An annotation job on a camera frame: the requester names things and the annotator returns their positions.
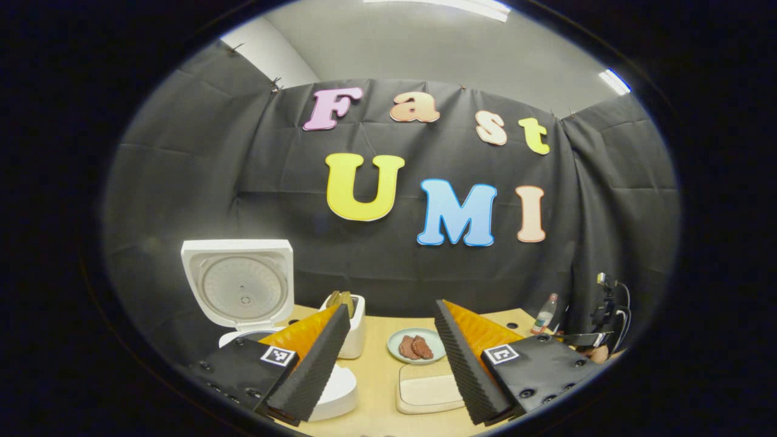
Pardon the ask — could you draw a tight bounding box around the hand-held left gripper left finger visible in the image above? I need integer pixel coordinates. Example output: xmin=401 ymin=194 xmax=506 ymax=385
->
xmin=185 ymin=303 xmax=353 ymax=425

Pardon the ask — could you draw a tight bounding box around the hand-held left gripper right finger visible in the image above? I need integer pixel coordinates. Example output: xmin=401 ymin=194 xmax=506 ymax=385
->
xmin=433 ymin=299 xmax=608 ymax=425

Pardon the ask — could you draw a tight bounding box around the white rice cooker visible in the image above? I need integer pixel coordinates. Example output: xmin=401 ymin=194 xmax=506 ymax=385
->
xmin=181 ymin=239 xmax=359 ymax=422

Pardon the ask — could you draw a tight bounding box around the light green plate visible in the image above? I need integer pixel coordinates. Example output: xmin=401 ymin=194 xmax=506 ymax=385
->
xmin=387 ymin=328 xmax=447 ymax=365

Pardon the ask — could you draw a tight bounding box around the clear plastic water bottle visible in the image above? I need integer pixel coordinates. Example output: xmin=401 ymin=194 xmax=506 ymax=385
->
xmin=531 ymin=293 xmax=558 ymax=336

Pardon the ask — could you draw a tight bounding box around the white rectangular tray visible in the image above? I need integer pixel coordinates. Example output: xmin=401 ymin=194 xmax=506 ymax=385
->
xmin=396 ymin=361 xmax=468 ymax=415

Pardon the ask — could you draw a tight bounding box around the white toaster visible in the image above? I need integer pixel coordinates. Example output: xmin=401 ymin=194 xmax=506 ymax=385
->
xmin=320 ymin=291 xmax=366 ymax=360

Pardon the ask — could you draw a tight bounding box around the black backdrop cloth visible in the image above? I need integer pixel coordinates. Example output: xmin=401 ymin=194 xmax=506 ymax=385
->
xmin=103 ymin=39 xmax=680 ymax=365

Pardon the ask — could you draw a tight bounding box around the small ceiling light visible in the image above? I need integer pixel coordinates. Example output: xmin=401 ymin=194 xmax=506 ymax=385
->
xmin=598 ymin=69 xmax=632 ymax=96

